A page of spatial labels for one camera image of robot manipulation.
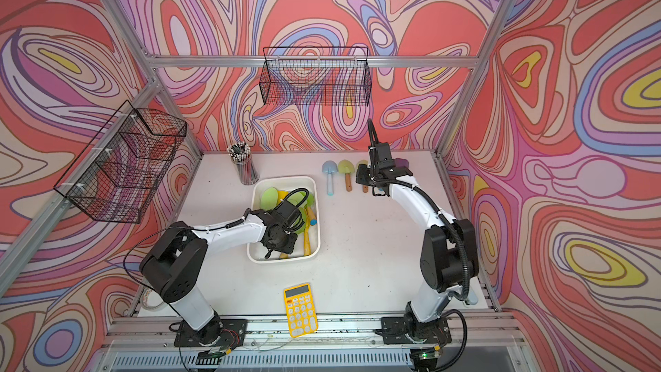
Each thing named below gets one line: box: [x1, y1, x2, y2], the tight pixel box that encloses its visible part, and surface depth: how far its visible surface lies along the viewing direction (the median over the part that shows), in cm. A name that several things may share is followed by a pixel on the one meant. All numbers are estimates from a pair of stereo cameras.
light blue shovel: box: [321, 160, 339, 196], surface depth 113 cm
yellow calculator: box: [283, 282, 319, 339], surface depth 78 cm
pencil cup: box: [227, 141, 260, 186], surface depth 101 cm
